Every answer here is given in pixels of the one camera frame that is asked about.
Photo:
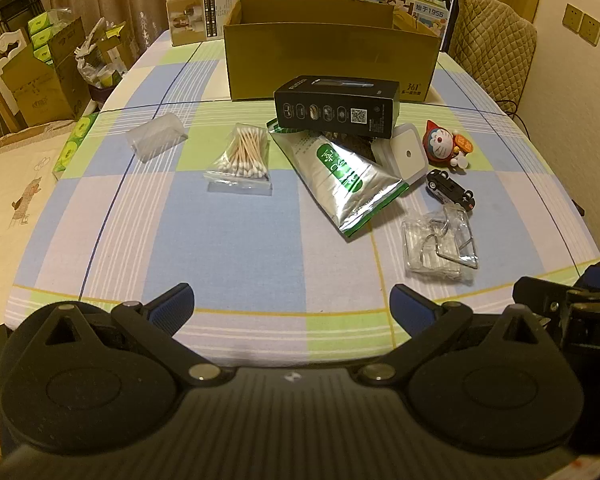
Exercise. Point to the chair with quilted cover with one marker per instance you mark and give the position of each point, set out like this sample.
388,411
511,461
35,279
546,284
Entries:
490,45

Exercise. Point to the small brown cardboard box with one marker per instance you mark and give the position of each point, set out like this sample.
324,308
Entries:
120,45

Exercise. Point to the black toy car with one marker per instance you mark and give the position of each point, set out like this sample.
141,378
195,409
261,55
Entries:
447,187

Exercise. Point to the cream embroidered cloth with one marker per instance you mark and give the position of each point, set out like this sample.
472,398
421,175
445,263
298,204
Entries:
10,185

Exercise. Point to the white product box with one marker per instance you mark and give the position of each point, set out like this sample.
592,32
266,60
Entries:
200,15

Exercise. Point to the white square plastic box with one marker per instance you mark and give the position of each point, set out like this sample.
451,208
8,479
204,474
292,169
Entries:
407,152

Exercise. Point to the large brown carton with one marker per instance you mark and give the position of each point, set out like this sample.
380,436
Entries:
40,90

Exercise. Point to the clear bag of hooks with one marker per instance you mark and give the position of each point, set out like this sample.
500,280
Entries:
430,247

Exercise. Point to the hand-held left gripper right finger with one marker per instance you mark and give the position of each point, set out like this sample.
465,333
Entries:
411,306

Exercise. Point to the yellow wall socket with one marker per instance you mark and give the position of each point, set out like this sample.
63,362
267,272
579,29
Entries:
591,30
573,16

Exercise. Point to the checked tablecloth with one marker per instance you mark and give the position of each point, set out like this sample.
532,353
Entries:
230,240

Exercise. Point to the blue cat figurine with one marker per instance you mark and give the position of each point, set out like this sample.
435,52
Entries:
440,142

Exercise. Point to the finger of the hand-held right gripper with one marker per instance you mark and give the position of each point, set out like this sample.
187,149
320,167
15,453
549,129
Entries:
537,295

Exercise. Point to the clear plastic case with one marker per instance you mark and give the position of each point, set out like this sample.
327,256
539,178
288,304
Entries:
155,135

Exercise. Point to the black product box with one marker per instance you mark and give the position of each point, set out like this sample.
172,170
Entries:
330,110

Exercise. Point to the crumpled plastic bag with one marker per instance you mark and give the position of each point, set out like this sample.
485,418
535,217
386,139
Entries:
92,60

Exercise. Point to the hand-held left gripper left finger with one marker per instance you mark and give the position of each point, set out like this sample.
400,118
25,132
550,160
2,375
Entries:
172,306

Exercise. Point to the silver green foil pouch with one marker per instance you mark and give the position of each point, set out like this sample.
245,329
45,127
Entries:
340,180

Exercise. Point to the stack of green tissue packs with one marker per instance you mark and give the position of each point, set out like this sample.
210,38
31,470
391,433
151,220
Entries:
40,35

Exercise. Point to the green tissue pack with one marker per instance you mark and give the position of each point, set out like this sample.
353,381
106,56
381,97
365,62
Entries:
75,145

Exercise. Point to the bag of cotton swabs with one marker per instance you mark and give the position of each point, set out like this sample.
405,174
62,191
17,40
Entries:
240,160

